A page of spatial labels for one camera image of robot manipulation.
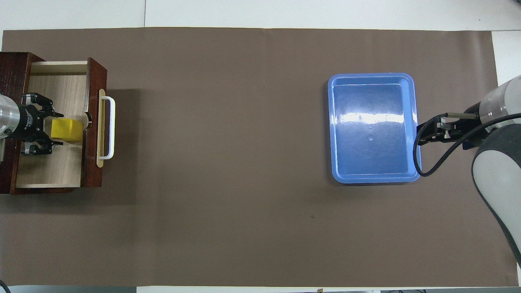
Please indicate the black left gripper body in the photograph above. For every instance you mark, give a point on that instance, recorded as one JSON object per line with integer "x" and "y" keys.
{"x": 28, "y": 122}

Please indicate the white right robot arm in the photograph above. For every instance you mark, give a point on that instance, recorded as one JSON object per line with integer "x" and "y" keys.
{"x": 496, "y": 171}

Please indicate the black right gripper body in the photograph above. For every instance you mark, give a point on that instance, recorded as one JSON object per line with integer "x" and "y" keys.
{"x": 475, "y": 130}

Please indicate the yellow cube block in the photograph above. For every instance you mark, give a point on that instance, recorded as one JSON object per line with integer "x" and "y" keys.
{"x": 67, "y": 130}

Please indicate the dark wooden drawer cabinet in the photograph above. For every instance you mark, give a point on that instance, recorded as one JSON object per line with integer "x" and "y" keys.
{"x": 12, "y": 73}

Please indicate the blue plastic tray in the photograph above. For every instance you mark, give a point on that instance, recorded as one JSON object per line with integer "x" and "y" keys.
{"x": 374, "y": 154}

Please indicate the wooden drawer with dark front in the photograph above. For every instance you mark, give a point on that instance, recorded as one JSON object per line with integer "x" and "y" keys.
{"x": 53, "y": 167}

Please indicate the brown table mat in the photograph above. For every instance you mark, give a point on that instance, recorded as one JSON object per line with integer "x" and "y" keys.
{"x": 228, "y": 122}

